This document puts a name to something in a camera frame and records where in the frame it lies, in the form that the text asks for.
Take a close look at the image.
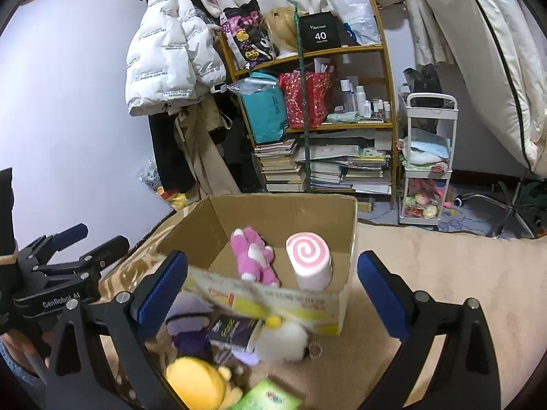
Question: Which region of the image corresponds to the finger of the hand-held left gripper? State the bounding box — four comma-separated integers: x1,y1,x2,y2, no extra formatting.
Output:
32,235,130,283
17,223,89,265

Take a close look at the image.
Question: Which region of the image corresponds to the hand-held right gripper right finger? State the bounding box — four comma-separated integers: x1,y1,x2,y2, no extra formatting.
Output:
350,250,503,410

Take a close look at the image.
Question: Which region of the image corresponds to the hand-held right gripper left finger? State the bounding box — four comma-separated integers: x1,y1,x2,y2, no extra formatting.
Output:
43,250,191,410

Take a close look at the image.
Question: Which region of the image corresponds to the purple plush doll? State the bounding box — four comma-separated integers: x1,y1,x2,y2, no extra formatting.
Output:
164,292,214,359

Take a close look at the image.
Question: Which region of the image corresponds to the small black box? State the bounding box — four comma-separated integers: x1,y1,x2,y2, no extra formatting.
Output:
206,314,261,351

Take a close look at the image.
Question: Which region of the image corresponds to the yellow plush toy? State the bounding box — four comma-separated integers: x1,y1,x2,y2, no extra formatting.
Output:
166,356,244,410

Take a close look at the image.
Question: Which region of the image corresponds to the clear plastic packet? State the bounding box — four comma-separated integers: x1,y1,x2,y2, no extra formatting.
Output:
214,346,261,367

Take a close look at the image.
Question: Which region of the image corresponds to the white fluffy keychain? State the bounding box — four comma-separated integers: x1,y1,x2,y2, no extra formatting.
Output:
255,315,321,364

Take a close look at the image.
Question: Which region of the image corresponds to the cardboard box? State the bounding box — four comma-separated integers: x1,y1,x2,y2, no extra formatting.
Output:
156,194,358,337

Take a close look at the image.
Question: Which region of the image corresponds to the green packet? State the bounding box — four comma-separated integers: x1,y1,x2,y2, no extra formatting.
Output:
237,378,304,410

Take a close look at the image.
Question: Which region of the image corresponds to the person's left hand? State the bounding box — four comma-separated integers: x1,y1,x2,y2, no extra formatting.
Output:
0,329,56,379

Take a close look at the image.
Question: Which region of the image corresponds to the pink white round tape roll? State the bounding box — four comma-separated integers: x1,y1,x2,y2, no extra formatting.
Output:
285,231,334,291

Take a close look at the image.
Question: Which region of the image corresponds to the printed plastic bag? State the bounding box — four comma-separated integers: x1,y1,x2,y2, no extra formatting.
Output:
137,160,163,191

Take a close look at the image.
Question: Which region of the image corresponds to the pink plush toy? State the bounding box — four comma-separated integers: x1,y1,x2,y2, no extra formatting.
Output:
231,227,280,289

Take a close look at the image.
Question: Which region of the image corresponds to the pile of small plush toys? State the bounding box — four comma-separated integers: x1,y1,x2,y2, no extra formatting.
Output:
404,177,449,218

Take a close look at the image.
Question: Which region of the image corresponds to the black garment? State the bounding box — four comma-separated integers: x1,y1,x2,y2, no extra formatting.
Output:
147,111,197,195

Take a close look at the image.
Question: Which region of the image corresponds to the pile of books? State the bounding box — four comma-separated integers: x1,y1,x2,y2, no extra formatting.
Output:
254,130,394,195

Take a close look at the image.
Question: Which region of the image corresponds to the beige coat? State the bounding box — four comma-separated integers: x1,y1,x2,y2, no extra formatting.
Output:
173,96,240,197

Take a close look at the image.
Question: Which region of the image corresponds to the office chair base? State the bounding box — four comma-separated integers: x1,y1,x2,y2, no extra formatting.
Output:
453,179,537,240

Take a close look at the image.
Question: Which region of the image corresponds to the light blue cloth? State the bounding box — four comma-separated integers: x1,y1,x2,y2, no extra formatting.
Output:
402,137,451,167

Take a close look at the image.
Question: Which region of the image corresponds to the white rolling cart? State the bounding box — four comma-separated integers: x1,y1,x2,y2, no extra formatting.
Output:
398,93,459,226

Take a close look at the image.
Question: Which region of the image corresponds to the cluster of white cosmetic bottles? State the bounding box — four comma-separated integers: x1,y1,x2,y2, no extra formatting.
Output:
337,78,391,119

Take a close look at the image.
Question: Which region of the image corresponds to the white puffer jacket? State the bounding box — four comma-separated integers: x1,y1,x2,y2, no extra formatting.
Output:
125,0,227,117

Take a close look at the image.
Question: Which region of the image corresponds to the teal paper bag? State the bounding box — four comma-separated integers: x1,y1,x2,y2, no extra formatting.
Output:
237,72,288,145

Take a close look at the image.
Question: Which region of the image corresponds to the red gift bag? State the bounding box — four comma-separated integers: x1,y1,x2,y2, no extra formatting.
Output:
279,70,334,129

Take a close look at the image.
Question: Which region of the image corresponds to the green pole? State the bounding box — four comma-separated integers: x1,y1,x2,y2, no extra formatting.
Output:
292,2,311,193

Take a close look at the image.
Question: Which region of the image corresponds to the wooden shelf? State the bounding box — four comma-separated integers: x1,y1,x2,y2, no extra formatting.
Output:
218,0,398,210

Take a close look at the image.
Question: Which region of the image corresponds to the black printed tote bag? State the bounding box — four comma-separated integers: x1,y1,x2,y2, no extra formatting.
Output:
220,2,278,69

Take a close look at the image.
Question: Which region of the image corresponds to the black marker case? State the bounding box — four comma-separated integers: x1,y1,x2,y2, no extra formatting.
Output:
298,15,343,50

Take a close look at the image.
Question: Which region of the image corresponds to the blonde wig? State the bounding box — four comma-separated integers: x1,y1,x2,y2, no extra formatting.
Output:
262,6,308,56

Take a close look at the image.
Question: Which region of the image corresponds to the white curtain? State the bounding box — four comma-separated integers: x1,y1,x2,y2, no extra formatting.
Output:
188,0,456,67

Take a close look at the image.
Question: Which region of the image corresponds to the white plastic bag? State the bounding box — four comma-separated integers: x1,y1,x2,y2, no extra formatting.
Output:
325,0,381,47

